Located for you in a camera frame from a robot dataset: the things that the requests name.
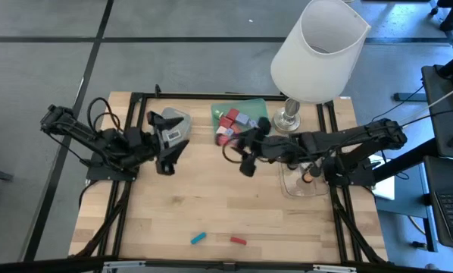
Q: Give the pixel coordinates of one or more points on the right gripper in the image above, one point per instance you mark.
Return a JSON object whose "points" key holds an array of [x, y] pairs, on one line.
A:
{"points": [[266, 147]]}

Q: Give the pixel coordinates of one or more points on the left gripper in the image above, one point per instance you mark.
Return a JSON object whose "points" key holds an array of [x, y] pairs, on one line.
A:
{"points": [[143, 146]]}

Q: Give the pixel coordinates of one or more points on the white digital clock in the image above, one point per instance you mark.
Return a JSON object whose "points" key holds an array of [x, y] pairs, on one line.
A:
{"points": [[174, 134]]}

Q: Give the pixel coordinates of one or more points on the small red wall charger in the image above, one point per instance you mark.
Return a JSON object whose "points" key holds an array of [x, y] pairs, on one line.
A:
{"points": [[236, 129], [233, 113]]}

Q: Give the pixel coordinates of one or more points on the black hourglass red sand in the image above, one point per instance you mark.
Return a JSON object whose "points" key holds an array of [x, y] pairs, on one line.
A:
{"points": [[222, 140]]}

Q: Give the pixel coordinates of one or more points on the red cube wall charger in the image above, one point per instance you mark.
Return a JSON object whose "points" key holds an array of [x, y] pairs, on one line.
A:
{"points": [[225, 122]]}

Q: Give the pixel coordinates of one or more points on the black hourglass pale sand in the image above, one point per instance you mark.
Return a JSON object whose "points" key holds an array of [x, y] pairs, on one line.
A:
{"points": [[316, 171]]}

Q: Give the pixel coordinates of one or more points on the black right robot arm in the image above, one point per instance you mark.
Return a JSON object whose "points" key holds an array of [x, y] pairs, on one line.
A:
{"points": [[344, 136]]}

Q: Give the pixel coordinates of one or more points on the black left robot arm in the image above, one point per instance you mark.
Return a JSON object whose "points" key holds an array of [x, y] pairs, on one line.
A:
{"points": [[79, 130]]}

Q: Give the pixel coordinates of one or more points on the green plastic tray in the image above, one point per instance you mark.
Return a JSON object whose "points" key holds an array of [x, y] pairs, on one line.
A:
{"points": [[257, 108]]}

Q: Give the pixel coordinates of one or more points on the clear plastic bin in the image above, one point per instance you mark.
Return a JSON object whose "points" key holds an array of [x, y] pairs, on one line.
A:
{"points": [[298, 189]]}

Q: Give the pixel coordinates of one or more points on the red digital clock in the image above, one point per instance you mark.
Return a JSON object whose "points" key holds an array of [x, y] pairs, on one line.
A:
{"points": [[238, 240]]}

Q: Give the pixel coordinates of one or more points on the silver table lamp white shade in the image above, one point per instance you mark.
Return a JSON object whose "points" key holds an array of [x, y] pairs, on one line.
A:
{"points": [[317, 64]]}

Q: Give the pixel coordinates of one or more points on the teal digital clock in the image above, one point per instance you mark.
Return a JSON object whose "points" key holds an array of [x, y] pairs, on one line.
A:
{"points": [[198, 238]]}

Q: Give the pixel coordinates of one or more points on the white flat box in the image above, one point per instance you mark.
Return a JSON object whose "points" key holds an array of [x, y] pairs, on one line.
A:
{"points": [[385, 187]]}

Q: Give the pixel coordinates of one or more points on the black desk support bar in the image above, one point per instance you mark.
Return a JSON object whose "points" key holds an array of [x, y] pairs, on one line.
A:
{"points": [[408, 161]]}

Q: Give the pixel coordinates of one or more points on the grey desk foot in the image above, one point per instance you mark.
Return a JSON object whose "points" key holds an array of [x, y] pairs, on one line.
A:
{"points": [[408, 97]]}

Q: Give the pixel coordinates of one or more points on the black desk with keyboard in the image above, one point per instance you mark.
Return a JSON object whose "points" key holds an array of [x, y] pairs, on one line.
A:
{"points": [[438, 170]]}

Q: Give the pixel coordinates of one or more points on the black side desk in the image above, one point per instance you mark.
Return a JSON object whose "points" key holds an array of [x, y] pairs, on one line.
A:
{"points": [[442, 113]]}

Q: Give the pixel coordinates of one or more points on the black aluminium table frame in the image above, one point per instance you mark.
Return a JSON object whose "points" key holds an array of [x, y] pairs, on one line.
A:
{"points": [[196, 95]]}

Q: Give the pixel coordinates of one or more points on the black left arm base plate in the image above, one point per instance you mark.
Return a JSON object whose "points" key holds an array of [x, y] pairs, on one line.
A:
{"points": [[97, 174]]}

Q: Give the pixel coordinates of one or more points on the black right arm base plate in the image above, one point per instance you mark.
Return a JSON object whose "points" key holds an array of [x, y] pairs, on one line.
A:
{"points": [[363, 178]]}

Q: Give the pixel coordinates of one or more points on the black camera mount beam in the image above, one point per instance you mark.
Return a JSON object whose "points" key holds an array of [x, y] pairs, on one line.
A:
{"points": [[60, 265]]}

